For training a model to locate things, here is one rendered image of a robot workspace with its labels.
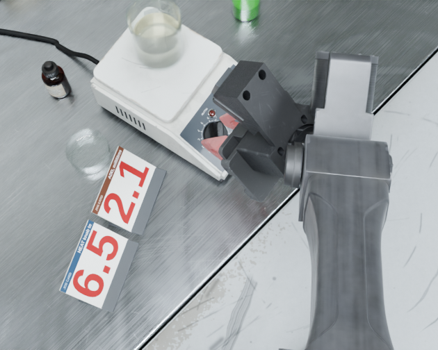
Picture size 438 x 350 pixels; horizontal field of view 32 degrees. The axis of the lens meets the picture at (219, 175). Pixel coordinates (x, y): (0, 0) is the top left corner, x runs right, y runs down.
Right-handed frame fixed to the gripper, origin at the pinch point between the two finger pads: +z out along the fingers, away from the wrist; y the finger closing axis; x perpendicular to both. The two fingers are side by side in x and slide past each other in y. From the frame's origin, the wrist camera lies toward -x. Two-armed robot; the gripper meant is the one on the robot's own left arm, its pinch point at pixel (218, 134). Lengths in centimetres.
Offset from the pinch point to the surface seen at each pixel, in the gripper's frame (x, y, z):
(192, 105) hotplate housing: 0.6, -3.5, 9.1
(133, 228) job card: 6.6, 12.0, 12.0
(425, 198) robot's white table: 24.8, -12.1, -8.8
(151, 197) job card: 6.3, 7.4, 12.3
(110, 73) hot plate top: -7.4, -0.6, 15.5
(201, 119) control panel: 2.3, -2.8, 8.2
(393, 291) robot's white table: 26.6, 0.3, -10.8
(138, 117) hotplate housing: -1.9, 1.3, 13.1
